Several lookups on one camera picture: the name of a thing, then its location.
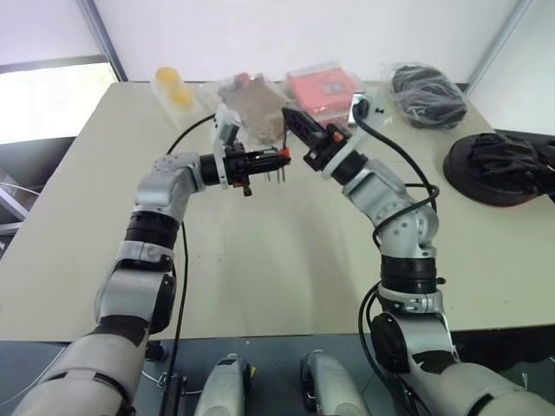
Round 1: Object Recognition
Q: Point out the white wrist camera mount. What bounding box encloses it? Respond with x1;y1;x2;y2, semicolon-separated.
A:
211;105;243;192
321;93;372;179

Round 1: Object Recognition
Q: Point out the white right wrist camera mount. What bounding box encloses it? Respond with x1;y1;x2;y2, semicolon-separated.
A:
321;93;372;179

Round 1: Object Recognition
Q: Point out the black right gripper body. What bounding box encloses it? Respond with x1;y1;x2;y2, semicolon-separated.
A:
303;123;352;174

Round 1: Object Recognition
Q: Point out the clear tray with yellow cups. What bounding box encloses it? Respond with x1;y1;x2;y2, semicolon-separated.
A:
151;65;206;127

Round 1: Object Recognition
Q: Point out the bagged black cable bundle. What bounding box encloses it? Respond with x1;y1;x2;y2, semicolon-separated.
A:
380;62;470;131

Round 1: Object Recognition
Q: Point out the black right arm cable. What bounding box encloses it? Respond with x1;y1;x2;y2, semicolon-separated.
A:
353;97;440;416

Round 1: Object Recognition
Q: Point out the grey rounded robot shell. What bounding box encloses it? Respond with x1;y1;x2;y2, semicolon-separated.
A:
193;353;255;416
299;348;369;416

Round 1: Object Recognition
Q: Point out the black round disc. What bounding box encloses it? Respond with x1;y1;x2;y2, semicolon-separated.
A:
442;132;555;208

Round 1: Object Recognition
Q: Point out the black metal bracket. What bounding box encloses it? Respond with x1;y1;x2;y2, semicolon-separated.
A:
156;371;188;416

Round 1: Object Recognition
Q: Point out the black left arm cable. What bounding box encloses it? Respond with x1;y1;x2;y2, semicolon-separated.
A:
159;111;218;416

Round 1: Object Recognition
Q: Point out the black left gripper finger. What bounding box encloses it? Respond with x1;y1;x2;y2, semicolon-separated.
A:
249;160;291;175
253;149;291;164

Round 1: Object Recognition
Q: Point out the grey aluminium frame post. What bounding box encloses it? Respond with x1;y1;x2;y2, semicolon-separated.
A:
464;0;535;95
79;0;129;82

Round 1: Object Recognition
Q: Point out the grey metal rack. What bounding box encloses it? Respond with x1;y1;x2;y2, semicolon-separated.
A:
0;172;42;261

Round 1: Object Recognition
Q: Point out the black crumpled cloth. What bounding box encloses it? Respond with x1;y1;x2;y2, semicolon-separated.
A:
470;132;555;196

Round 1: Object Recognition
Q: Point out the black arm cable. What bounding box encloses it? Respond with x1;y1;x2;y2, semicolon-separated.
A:
159;111;218;416
353;97;440;416

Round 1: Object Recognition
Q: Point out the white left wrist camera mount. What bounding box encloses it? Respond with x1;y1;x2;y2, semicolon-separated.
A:
211;105;243;192

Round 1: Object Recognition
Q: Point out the pink box in plastic wrap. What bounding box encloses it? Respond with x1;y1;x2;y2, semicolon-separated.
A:
284;63;363;127

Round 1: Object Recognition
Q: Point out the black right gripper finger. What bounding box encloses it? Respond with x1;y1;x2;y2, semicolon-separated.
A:
286;107;330;139
281;107;324;149

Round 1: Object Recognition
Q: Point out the clear bag with brown contents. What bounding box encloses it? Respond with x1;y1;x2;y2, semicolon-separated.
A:
215;72;288;146

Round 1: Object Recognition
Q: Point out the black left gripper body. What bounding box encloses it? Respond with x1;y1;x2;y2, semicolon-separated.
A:
225;145;262;198

